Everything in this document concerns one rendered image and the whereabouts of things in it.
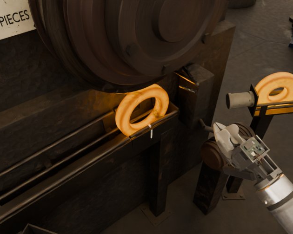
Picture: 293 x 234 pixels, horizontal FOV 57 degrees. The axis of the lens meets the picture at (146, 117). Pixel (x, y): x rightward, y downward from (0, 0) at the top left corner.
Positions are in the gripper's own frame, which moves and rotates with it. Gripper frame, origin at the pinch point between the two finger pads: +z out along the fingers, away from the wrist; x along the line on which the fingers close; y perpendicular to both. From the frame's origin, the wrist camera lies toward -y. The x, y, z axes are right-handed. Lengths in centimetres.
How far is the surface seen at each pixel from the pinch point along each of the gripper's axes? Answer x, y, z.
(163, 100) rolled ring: 6.7, -3.3, 16.7
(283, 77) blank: -33.2, 3.0, 2.1
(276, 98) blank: -35.5, -7.3, -1.1
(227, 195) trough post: -30, -71, -21
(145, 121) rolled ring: 12.3, -11.4, 16.1
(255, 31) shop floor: -191, -103, 81
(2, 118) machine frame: 50, 3, 29
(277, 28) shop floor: -215, -100, 72
